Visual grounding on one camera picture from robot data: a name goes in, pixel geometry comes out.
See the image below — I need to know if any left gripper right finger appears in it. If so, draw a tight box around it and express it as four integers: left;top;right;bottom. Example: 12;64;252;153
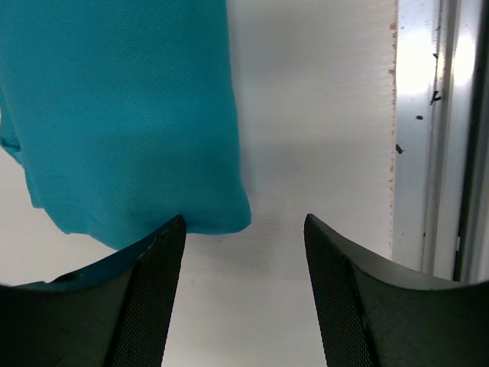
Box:
304;214;488;366

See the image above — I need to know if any aluminium mounting rail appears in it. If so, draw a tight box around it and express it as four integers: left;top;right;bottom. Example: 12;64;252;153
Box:
392;1;488;282

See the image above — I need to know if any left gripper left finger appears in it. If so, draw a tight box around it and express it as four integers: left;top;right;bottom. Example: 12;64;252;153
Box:
1;216;186;366

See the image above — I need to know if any teal t shirt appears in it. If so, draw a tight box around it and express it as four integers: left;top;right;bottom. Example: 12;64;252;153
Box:
1;1;251;249

